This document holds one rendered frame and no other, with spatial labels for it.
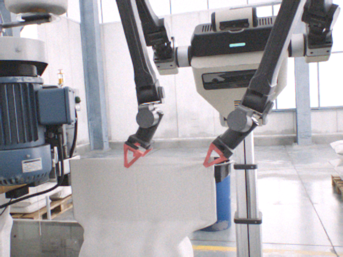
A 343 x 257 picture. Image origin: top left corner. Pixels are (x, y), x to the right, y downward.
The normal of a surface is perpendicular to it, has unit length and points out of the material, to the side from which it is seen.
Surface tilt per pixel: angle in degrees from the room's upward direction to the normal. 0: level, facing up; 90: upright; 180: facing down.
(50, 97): 90
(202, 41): 130
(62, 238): 90
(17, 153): 92
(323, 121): 90
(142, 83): 110
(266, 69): 101
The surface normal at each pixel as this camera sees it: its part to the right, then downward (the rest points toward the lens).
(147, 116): -0.19, 0.10
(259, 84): -0.57, 0.28
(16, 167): 0.39, 0.09
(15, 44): 0.58, 0.04
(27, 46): 0.77, 0.02
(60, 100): 0.16, 0.07
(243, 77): -0.15, 0.71
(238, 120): -0.44, -0.08
